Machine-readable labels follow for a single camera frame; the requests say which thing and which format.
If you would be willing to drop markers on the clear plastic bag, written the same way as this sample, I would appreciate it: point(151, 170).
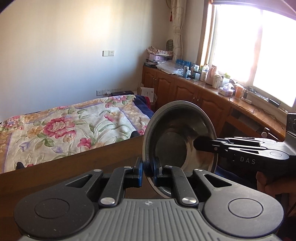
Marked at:
point(170, 67)

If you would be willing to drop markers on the white paper bag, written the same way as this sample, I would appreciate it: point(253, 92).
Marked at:
point(147, 92)

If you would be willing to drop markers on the patterned beige curtain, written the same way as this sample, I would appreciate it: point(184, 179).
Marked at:
point(178, 9)

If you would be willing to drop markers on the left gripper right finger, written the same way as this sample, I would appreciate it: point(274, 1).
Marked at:
point(174, 178)

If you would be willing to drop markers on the dark blue blanket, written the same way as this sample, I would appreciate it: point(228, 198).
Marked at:
point(142, 102)

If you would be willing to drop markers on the floral bed quilt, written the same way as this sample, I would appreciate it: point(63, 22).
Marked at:
point(36, 138)

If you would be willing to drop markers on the person's right hand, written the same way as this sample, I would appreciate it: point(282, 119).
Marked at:
point(273, 188)

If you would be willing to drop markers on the white wall switch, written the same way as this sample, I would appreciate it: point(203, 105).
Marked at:
point(108, 53)

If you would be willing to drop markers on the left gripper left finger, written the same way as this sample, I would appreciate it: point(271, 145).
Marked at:
point(121, 179)

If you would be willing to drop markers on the wooden sideboard cabinet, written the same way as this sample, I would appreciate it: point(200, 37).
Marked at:
point(230, 117)

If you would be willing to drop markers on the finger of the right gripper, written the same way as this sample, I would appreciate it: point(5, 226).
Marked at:
point(249, 141)
point(218, 145)

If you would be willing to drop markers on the large steel bowl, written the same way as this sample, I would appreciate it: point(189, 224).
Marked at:
point(169, 137)

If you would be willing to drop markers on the wall power outlet strip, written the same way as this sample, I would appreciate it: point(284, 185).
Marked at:
point(107, 92)

